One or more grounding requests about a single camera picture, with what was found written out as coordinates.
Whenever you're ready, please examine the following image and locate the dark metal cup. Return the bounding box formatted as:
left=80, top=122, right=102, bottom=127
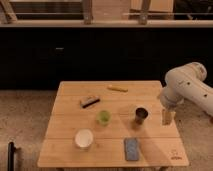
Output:
left=135, top=107, right=148, bottom=124

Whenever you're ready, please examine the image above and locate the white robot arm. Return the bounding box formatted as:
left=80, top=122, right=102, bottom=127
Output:
left=158, top=62, right=213, bottom=120

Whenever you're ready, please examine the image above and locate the blue sponge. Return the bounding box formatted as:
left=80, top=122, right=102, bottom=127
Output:
left=124, top=138, right=139, bottom=161

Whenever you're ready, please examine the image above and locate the wooden table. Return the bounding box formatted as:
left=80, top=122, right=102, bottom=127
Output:
left=38, top=81, right=189, bottom=168

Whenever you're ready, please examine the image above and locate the green translucent cup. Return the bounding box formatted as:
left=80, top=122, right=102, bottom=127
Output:
left=97, top=110, right=111, bottom=126

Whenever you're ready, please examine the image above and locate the black bar object on floor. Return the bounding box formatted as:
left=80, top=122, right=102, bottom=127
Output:
left=7, top=142, right=16, bottom=171

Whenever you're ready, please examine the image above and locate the wooden railing shelf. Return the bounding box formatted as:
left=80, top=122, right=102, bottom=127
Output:
left=0, top=0, right=213, bottom=28

